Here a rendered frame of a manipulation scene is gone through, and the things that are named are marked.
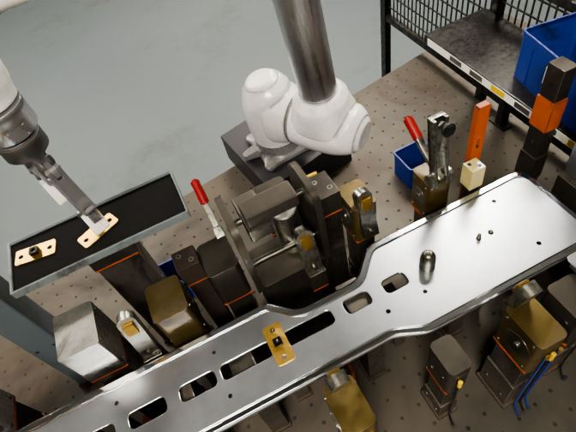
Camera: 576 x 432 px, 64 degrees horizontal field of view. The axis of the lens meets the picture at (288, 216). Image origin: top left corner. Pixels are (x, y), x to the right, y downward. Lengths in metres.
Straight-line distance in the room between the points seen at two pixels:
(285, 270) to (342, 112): 0.44
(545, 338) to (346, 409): 0.35
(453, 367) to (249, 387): 0.37
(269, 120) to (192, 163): 1.53
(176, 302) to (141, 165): 2.09
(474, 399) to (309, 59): 0.86
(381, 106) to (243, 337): 1.11
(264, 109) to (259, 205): 0.51
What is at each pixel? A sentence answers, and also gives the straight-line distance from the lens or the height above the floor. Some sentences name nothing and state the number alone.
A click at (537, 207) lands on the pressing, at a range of 1.11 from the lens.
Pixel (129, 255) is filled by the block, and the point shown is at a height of 1.09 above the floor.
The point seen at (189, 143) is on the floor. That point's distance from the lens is 2.96.
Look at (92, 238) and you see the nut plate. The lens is 1.01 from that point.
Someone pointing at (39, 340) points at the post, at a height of 0.96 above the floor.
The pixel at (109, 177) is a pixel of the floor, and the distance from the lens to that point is 3.02.
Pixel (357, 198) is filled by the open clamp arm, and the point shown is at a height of 1.10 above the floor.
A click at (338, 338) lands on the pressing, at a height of 1.00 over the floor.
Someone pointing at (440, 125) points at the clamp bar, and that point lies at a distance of 0.95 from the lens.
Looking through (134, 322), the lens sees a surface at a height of 1.09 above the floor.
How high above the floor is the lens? 1.84
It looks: 51 degrees down
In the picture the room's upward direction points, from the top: 16 degrees counter-clockwise
